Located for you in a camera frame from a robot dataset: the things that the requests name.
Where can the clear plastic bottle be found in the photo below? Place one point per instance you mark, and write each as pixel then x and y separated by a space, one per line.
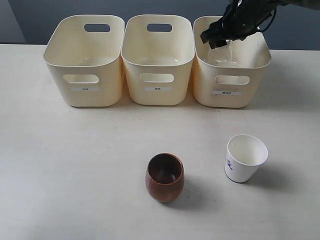
pixel 221 56

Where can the cream left plastic bin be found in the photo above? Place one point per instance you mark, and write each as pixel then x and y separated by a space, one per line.
pixel 83 56

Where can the cream right plastic bin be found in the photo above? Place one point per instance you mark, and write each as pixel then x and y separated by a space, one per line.
pixel 234 86

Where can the cream plastic bin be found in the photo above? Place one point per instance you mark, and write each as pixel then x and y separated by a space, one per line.
pixel 234 86
pixel 83 56
pixel 158 53

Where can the cream middle plastic bin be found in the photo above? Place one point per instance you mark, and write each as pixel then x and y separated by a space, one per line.
pixel 158 53

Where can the brown wooden cup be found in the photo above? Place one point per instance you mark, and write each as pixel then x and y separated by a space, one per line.
pixel 165 177

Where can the white paper cup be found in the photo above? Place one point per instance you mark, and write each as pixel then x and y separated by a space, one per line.
pixel 244 155

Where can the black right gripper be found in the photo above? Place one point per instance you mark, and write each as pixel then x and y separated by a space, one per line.
pixel 241 19

